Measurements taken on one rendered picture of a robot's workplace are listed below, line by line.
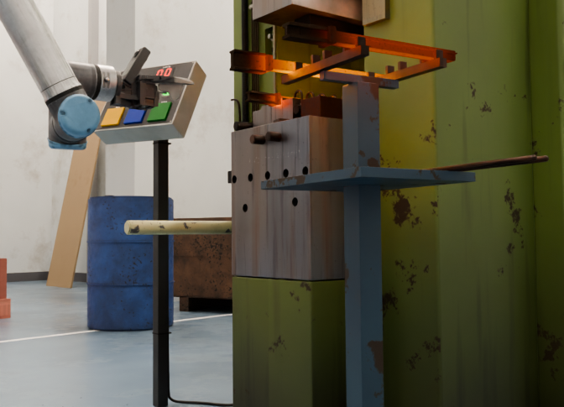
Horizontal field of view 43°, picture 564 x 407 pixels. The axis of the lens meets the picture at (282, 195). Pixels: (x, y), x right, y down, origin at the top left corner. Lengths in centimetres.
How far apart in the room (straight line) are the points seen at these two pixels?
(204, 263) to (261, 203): 354
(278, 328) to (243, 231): 32
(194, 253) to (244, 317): 350
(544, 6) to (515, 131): 38
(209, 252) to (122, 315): 119
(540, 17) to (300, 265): 102
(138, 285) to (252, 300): 253
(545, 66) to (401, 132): 51
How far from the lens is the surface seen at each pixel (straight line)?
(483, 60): 209
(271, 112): 217
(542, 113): 223
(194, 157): 678
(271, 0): 225
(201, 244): 561
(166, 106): 243
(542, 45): 226
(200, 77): 254
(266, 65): 164
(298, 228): 195
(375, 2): 208
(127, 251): 460
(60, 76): 166
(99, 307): 470
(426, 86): 192
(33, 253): 1044
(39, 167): 1053
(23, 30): 167
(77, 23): 1043
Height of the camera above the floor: 59
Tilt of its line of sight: 3 degrees up
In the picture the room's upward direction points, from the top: 1 degrees counter-clockwise
